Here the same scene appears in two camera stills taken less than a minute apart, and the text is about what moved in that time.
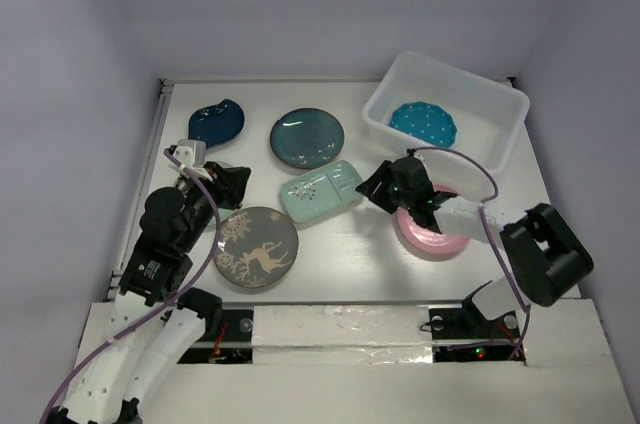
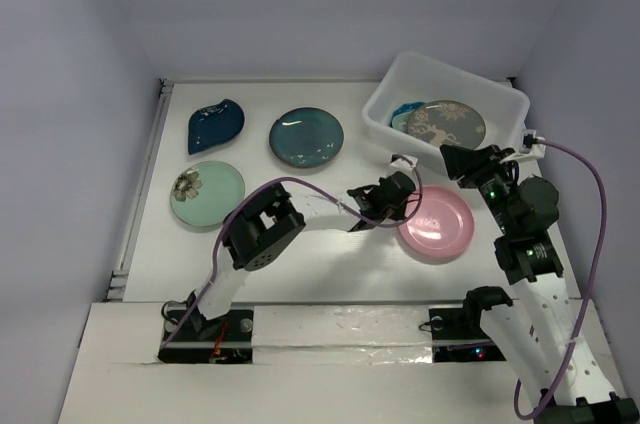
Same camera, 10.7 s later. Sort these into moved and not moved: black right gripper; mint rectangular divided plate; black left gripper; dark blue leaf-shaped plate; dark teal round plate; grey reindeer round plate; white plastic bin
Moved: black right gripper; mint rectangular divided plate; black left gripper; grey reindeer round plate
Not moved: dark blue leaf-shaped plate; dark teal round plate; white plastic bin
